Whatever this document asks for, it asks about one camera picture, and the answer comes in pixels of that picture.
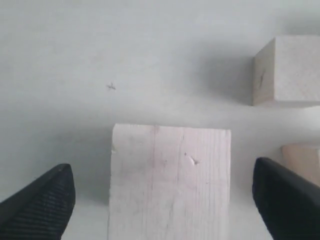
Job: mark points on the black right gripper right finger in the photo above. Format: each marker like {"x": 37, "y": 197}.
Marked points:
{"x": 288, "y": 204}

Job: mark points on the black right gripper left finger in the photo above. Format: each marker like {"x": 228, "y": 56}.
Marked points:
{"x": 42, "y": 209}

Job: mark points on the second largest wooden cube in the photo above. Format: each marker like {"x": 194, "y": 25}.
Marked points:
{"x": 304, "y": 160}

